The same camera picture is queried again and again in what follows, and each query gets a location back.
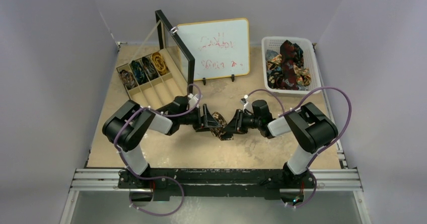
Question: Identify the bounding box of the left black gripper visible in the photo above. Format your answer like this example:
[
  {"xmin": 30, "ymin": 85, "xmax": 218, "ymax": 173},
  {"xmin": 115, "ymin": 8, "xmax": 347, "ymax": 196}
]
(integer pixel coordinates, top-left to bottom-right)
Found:
[{"xmin": 178, "ymin": 104, "xmax": 220, "ymax": 132}]

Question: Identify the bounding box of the brown floral black tie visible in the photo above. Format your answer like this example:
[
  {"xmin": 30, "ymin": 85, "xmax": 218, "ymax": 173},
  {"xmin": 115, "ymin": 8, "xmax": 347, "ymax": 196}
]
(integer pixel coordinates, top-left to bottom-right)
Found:
[{"xmin": 210, "ymin": 112, "xmax": 234, "ymax": 141}]

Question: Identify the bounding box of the white plastic basket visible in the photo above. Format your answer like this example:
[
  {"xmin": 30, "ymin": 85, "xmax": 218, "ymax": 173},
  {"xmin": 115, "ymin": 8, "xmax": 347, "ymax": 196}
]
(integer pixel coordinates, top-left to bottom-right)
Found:
[{"xmin": 261, "ymin": 36, "xmax": 321, "ymax": 96}]

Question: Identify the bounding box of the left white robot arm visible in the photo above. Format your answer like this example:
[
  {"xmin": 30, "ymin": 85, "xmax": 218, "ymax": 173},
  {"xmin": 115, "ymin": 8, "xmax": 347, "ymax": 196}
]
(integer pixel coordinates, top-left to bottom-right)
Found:
[{"xmin": 102, "ymin": 94, "xmax": 222, "ymax": 188}]

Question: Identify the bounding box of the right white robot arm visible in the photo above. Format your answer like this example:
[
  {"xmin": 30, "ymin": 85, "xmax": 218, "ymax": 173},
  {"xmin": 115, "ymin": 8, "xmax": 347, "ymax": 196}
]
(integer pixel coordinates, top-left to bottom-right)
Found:
[{"xmin": 225, "ymin": 100, "xmax": 338, "ymax": 187}]

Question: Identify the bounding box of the black tie storage box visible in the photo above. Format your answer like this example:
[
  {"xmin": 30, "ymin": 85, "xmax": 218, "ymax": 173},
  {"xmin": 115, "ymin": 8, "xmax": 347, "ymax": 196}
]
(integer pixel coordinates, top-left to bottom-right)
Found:
[{"xmin": 116, "ymin": 10, "xmax": 197, "ymax": 110}]

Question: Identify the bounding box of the small whiteboard with stand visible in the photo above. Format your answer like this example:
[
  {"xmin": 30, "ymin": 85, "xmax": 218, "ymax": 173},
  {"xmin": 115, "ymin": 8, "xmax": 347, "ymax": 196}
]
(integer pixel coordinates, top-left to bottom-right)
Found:
[{"xmin": 177, "ymin": 18, "xmax": 250, "ymax": 81}]

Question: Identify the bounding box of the colourful patterned tie pile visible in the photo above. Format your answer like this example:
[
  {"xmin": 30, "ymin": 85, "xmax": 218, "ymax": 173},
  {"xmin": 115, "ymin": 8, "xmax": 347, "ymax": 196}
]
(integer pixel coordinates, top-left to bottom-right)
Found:
[{"xmin": 266, "ymin": 50, "xmax": 312, "ymax": 91}]

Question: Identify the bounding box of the dark grey rolled tie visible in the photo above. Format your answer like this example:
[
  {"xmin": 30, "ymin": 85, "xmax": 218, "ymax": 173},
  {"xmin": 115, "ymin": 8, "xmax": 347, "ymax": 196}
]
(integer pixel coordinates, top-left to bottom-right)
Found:
[{"xmin": 141, "ymin": 57, "xmax": 159, "ymax": 81}]

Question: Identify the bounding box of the yellow rolled tie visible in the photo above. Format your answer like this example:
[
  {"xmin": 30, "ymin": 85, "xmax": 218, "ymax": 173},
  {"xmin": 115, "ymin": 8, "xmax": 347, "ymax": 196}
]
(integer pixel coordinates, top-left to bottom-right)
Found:
[{"xmin": 151, "ymin": 52, "xmax": 169, "ymax": 76}]

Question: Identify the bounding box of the blue dark rolled tie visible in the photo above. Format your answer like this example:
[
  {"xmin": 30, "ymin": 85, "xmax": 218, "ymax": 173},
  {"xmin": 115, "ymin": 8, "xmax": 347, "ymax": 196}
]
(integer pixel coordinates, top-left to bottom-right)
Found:
[{"xmin": 130, "ymin": 60, "xmax": 148, "ymax": 85}]

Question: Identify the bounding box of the dark red tie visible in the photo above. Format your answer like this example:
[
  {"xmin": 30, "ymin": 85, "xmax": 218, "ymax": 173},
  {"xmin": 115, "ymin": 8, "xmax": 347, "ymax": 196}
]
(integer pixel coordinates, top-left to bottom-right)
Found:
[{"xmin": 279, "ymin": 40, "xmax": 304, "ymax": 90}]

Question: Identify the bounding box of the grey patterned rolled tie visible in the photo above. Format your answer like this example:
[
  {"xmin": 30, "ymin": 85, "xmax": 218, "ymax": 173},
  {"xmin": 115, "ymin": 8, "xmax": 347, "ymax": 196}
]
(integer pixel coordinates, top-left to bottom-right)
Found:
[{"xmin": 119, "ymin": 69, "xmax": 137, "ymax": 90}]

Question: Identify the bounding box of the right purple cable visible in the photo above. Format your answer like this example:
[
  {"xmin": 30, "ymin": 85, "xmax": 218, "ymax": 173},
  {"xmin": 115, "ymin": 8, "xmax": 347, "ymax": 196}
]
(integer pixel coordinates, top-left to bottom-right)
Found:
[{"xmin": 241, "ymin": 87, "xmax": 352, "ymax": 209}]

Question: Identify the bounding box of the black aluminium mounting rail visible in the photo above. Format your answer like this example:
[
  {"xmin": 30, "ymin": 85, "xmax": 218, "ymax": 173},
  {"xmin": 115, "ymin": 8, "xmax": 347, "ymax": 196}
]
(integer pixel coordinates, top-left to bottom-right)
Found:
[{"xmin": 71, "ymin": 168, "xmax": 363, "ymax": 203}]

